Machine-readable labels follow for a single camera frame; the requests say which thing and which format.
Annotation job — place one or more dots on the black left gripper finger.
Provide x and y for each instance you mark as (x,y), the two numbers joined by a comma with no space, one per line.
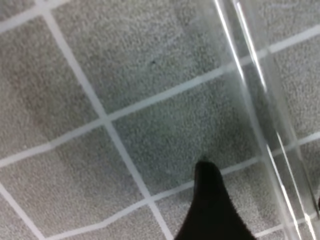
(212,215)

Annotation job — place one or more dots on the clear glass test tube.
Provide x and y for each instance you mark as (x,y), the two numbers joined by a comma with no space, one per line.
(256,85)

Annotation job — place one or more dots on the grey grid tablecloth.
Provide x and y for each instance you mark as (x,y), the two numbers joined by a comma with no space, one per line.
(106,106)

